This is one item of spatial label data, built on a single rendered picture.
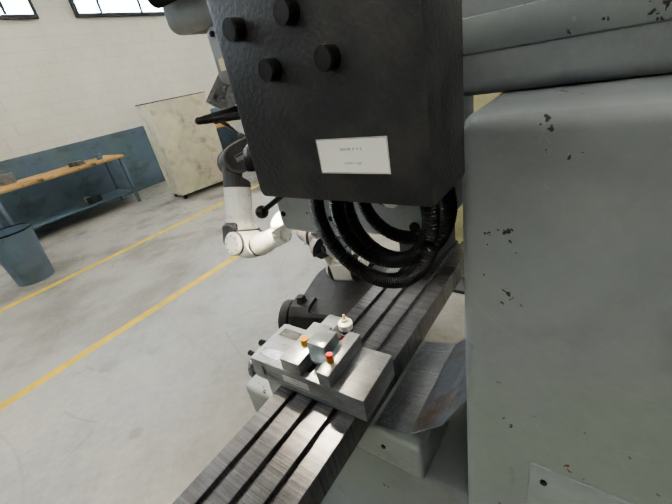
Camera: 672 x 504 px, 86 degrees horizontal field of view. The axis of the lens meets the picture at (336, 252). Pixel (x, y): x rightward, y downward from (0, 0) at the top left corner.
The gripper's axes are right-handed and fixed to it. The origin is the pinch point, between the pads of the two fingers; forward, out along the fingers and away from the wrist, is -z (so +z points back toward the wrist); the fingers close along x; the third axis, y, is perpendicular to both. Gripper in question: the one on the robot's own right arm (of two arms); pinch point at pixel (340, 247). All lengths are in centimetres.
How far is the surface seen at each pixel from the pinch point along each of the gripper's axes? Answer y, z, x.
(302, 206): -15.0, -4.1, -9.0
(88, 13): -187, 819, -10
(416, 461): 44, -29, -5
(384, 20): -42, -49, -18
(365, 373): 24.6, -16.2, -7.8
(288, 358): 20.7, -3.6, -21.3
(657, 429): 2, -63, 4
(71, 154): 30, 765, -131
